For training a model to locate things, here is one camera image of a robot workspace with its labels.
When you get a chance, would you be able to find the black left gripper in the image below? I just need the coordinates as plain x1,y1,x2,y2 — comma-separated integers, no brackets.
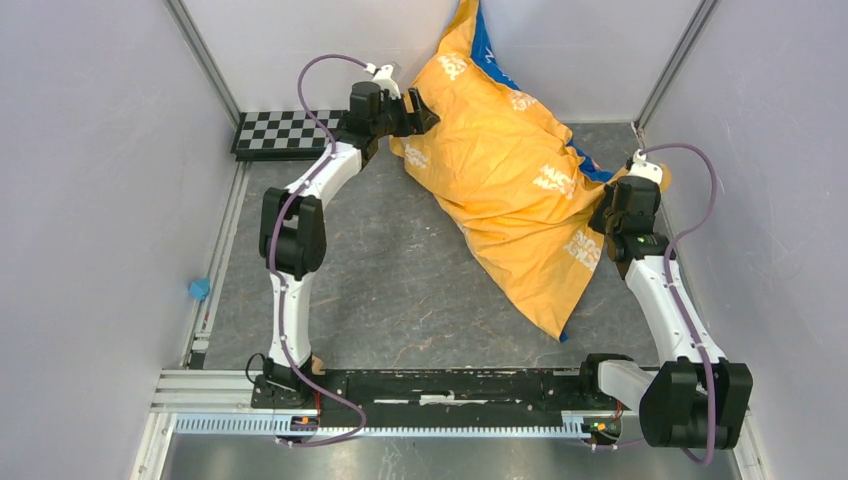
372,88,441,139

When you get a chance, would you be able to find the yellow and blue printed pillowcase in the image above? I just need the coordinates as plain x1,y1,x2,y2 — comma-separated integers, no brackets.
389,1,623,340

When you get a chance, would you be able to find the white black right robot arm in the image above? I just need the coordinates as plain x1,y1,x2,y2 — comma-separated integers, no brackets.
577,176,753,450

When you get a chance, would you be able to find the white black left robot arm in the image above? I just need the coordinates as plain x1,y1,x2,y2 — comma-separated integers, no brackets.
252,81,440,408

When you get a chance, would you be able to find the black white checkerboard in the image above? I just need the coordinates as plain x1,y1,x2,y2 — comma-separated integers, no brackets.
231,110,330,162

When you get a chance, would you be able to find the small wooden block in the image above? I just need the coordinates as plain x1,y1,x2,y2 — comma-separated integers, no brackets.
310,355,325,376

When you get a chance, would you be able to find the small blue clip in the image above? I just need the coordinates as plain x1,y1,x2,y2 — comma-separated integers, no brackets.
188,277,211,302

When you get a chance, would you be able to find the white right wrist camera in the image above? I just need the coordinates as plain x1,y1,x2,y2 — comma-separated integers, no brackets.
625,149,664,185

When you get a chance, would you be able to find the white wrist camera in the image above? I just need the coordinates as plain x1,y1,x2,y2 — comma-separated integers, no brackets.
625,149,664,185
364,63,402,100

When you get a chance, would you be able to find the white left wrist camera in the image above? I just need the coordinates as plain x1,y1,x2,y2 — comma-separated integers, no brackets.
364,63,402,100

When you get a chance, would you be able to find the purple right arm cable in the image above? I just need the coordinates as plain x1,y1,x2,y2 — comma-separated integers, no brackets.
592,143,719,466

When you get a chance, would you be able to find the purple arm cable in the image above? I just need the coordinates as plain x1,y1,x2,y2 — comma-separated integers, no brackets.
266,54,380,449
592,143,719,466

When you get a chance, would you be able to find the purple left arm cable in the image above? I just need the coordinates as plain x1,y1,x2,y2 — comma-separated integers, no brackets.
266,54,380,449

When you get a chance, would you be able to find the slotted grey cable duct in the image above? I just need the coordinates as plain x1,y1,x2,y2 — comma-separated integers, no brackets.
173,413,621,440

